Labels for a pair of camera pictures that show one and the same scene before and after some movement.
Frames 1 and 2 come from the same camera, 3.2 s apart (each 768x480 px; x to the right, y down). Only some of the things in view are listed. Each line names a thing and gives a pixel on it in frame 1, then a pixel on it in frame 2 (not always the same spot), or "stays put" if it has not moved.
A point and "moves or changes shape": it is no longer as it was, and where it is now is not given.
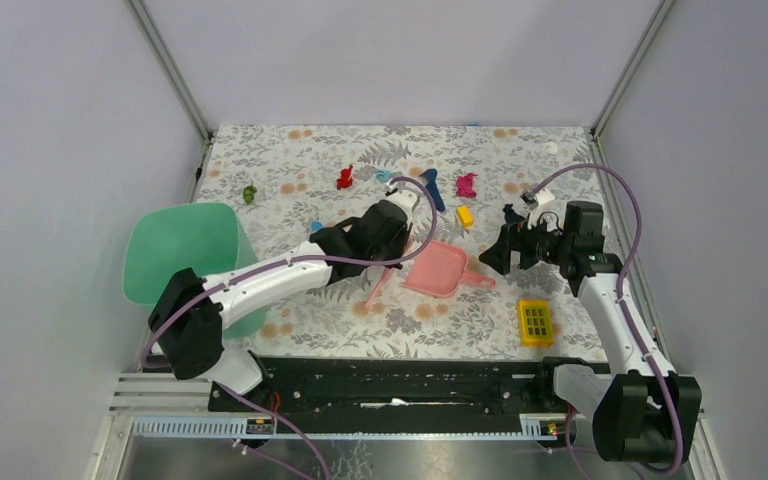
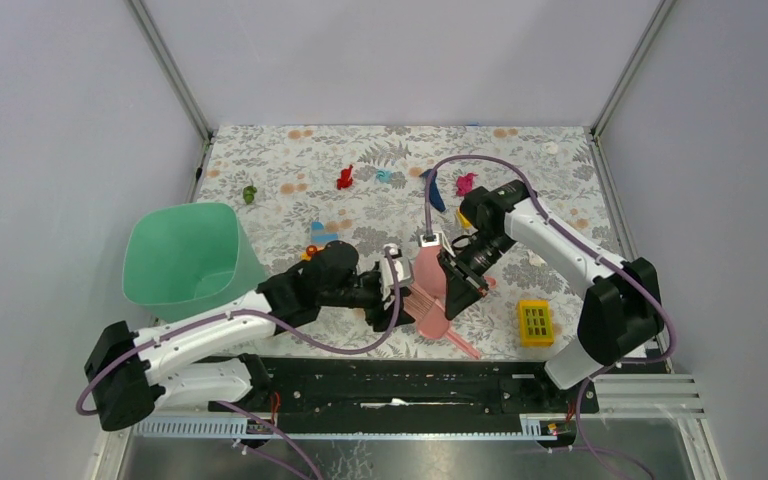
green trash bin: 205,237 stays put
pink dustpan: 439,268 stays put
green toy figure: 249,194 stays put
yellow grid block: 536,319 stays put
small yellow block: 465,216 stays put
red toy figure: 345,181 stays put
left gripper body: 391,252 → 361,294
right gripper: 514,237 → 463,287
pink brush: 385,276 moves or changes shape
